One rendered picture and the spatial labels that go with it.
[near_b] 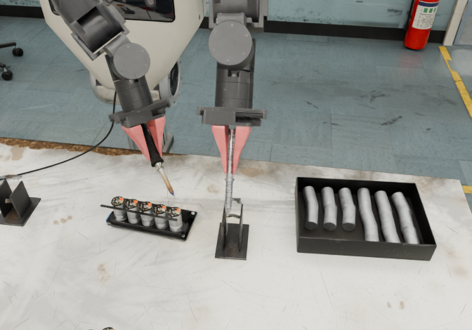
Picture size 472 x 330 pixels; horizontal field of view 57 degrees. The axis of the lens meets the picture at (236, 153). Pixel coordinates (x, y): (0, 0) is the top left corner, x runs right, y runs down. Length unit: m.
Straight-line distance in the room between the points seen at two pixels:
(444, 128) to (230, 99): 2.05
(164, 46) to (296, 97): 1.64
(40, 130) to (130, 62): 1.87
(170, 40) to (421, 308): 0.75
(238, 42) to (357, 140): 1.82
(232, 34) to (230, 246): 0.41
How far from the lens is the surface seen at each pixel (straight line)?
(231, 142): 0.66
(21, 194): 0.95
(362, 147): 2.31
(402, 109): 2.67
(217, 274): 0.79
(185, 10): 1.03
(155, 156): 0.82
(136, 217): 0.85
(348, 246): 0.82
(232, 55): 0.57
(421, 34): 3.28
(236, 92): 0.64
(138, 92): 0.79
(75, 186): 1.00
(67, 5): 0.77
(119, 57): 0.72
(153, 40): 1.07
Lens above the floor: 1.40
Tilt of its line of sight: 40 degrees down
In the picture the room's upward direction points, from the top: straight up
